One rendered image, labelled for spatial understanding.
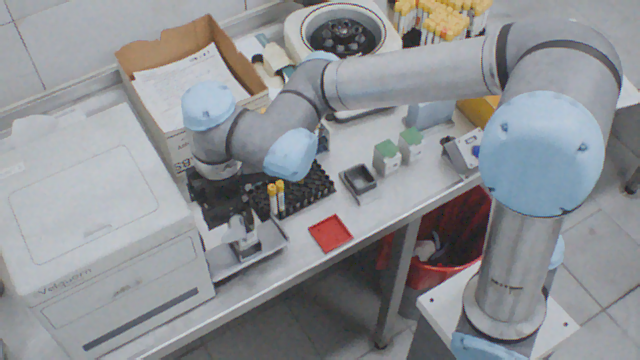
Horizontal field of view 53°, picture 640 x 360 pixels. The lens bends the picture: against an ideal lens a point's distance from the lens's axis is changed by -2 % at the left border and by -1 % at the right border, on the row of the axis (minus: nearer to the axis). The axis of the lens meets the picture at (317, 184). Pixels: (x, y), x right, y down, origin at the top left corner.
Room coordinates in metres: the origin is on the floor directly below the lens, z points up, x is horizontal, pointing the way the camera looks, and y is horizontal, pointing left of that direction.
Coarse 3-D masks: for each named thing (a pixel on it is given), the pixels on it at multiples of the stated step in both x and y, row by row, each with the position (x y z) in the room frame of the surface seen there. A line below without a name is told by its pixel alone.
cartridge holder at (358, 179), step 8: (352, 168) 0.83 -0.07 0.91; (360, 168) 0.83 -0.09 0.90; (344, 176) 0.82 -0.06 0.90; (352, 176) 0.82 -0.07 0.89; (360, 176) 0.82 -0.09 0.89; (368, 176) 0.82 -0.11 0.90; (344, 184) 0.81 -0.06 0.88; (352, 184) 0.79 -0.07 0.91; (360, 184) 0.80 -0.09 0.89; (368, 184) 0.78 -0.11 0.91; (376, 184) 0.79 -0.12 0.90; (352, 192) 0.78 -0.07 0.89; (360, 192) 0.77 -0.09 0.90; (368, 192) 0.78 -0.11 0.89; (376, 192) 0.78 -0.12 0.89; (360, 200) 0.76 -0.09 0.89; (368, 200) 0.76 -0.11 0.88
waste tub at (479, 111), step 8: (488, 96) 1.06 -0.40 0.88; (496, 96) 1.06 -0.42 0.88; (456, 104) 1.04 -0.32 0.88; (464, 104) 1.02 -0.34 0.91; (472, 104) 1.00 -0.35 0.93; (480, 104) 0.98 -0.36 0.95; (488, 104) 0.96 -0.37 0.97; (496, 104) 1.04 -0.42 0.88; (464, 112) 1.01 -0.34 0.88; (472, 112) 0.99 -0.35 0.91; (480, 112) 0.97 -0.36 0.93; (488, 112) 0.96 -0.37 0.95; (472, 120) 0.99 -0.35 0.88; (480, 120) 0.97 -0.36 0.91; (488, 120) 0.95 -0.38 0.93; (480, 128) 0.96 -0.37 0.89
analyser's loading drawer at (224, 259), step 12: (264, 228) 0.67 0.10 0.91; (276, 228) 0.67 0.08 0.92; (264, 240) 0.65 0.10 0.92; (276, 240) 0.65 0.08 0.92; (288, 240) 0.64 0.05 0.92; (204, 252) 0.62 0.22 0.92; (216, 252) 0.62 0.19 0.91; (228, 252) 0.62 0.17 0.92; (240, 252) 0.62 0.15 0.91; (252, 252) 0.62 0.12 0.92; (264, 252) 0.62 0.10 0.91; (216, 264) 0.59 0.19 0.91; (228, 264) 0.59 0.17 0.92; (240, 264) 0.59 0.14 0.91; (216, 276) 0.57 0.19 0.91
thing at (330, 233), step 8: (336, 216) 0.72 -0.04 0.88; (320, 224) 0.71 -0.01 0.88; (328, 224) 0.71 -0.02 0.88; (336, 224) 0.71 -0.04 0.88; (312, 232) 0.68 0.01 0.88; (320, 232) 0.69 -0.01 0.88; (328, 232) 0.69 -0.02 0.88; (336, 232) 0.69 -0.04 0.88; (344, 232) 0.69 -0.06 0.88; (320, 240) 0.67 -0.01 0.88; (328, 240) 0.67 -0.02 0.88; (336, 240) 0.67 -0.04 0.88; (344, 240) 0.67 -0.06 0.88; (328, 248) 0.65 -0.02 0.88
